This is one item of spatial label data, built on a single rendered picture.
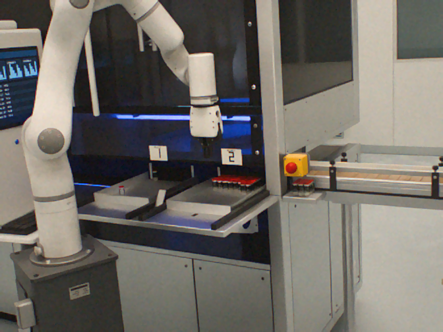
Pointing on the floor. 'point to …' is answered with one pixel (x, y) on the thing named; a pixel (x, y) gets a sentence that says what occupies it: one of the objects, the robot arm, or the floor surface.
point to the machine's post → (275, 161)
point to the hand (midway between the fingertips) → (207, 151)
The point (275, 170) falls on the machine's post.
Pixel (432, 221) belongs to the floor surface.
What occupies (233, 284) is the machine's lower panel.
